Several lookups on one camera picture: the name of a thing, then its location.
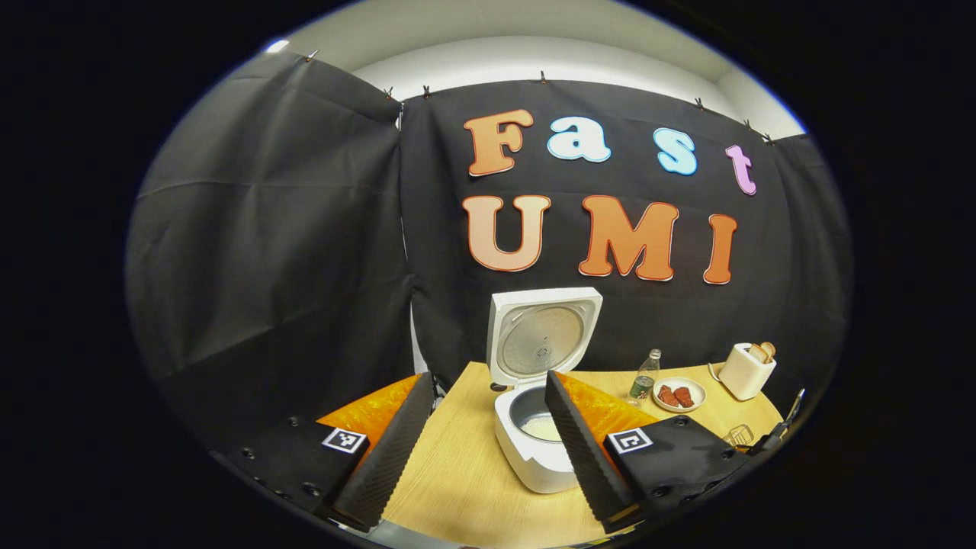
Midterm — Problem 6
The row of black cloth clips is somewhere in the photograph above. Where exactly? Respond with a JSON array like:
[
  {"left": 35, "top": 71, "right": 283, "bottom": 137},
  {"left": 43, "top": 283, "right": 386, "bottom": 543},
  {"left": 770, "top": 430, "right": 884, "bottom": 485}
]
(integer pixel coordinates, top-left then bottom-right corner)
[{"left": 305, "top": 50, "right": 775, "bottom": 146}]

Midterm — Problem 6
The white rice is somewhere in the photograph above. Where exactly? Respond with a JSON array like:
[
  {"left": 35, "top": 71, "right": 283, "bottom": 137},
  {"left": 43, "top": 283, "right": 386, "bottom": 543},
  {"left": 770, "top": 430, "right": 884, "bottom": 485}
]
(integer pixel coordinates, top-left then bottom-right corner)
[{"left": 521, "top": 416, "right": 563, "bottom": 443}]

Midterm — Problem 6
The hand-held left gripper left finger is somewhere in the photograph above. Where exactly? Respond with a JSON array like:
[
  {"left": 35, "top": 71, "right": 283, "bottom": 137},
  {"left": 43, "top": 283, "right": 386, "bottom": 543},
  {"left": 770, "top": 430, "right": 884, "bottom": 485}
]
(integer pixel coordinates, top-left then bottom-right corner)
[{"left": 210, "top": 371, "right": 435, "bottom": 533}]

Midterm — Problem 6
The white plate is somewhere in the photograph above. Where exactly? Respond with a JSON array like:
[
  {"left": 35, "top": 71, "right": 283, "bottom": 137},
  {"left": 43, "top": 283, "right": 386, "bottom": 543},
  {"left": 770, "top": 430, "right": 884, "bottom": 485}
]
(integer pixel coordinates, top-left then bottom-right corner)
[{"left": 653, "top": 377, "right": 707, "bottom": 413}]

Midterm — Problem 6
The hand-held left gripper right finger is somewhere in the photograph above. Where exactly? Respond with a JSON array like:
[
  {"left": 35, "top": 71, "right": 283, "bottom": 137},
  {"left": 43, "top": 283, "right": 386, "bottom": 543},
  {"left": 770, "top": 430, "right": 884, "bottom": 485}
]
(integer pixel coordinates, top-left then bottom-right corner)
[{"left": 544, "top": 371, "right": 763, "bottom": 535}]

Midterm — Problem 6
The clear plastic water bottle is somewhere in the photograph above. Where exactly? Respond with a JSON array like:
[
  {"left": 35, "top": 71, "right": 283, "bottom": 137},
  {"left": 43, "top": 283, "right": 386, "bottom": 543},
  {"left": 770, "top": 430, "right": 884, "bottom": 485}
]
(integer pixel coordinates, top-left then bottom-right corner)
[{"left": 628, "top": 349, "right": 662, "bottom": 407}]

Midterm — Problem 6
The black backdrop cloth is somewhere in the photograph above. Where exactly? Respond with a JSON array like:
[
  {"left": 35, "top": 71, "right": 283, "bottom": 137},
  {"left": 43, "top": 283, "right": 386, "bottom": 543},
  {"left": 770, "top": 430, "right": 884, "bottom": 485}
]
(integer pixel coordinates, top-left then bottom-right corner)
[{"left": 126, "top": 50, "right": 853, "bottom": 458}]

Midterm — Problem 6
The white toaster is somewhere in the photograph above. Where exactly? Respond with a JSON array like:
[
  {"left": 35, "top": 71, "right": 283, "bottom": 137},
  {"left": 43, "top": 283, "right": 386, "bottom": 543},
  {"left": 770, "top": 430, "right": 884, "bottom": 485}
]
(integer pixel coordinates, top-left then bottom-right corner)
[{"left": 718, "top": 342, "right": 778, "bottom": 401}]

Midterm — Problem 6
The white rice cooker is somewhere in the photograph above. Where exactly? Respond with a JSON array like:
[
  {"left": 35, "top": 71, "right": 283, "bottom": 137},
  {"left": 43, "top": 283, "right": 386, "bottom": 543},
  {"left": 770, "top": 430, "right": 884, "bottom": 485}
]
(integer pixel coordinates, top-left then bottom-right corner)
[{"left": 486, "top": 287, "right": 603, "bottom": 494}]

